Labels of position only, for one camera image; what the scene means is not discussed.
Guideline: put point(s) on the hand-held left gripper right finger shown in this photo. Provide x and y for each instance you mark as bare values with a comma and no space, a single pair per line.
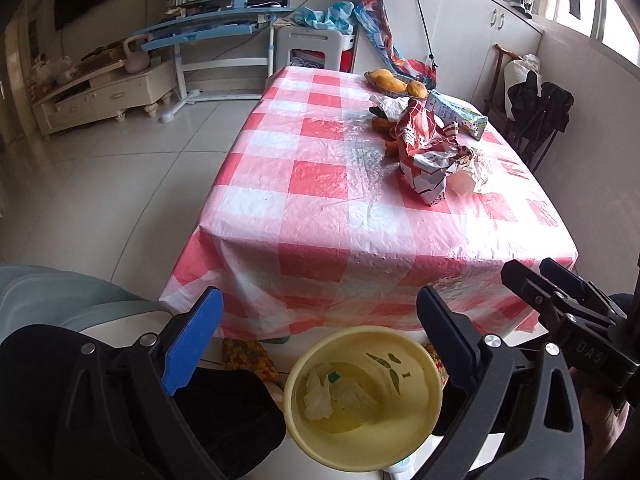
445,340

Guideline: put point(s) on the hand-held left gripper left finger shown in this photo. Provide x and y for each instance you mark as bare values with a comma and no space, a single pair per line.
192,345

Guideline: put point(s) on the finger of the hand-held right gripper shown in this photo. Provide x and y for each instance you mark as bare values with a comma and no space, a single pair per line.
525,285
565,277

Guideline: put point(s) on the yellow plastic bin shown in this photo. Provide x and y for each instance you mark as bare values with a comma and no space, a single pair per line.
395,425

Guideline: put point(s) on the white paper wrapper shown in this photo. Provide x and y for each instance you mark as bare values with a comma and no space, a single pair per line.
477,170

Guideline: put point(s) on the red white snack bag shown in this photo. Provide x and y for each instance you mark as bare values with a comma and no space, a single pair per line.
420,160

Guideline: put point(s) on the blue green drink carton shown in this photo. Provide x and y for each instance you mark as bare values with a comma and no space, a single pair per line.
450,110

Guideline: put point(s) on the white plastic bag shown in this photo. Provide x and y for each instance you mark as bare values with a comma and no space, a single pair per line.
390,107

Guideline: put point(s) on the person's right hand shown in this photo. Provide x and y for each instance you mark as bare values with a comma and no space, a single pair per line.
600,420

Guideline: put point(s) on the crumpled white tissue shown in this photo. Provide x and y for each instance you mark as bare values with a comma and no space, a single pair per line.
317,395

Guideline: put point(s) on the grey green chair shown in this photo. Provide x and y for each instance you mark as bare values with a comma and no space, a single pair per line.
60,295

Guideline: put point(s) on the red white checked tablecloth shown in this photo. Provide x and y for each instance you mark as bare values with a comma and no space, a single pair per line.
310,220

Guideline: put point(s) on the yellow mango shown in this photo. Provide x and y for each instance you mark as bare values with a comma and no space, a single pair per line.
385,80
417,89

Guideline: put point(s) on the dark wooden chair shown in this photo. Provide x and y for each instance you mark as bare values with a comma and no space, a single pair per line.
498,60

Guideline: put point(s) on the woven fruit basket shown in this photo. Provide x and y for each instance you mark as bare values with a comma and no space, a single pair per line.
400,94

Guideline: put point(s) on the cream television cabinet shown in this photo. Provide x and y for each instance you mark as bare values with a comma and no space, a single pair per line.
100,95

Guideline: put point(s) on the window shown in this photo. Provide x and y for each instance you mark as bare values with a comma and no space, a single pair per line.
615,15

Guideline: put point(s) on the pale kettlebell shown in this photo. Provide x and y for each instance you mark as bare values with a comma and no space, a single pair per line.
136,62

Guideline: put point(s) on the colourful hanging bag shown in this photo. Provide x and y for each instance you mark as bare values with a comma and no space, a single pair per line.
380,25

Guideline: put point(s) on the blue study desk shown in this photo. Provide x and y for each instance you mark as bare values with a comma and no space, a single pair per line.
200,30

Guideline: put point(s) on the white plastic stool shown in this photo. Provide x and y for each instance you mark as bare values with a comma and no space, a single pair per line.
305,37

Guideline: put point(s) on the blue crumpled cloth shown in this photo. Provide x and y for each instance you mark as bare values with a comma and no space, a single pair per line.
325,17

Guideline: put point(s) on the white wall cabinets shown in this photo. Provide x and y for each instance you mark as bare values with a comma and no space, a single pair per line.
465,35

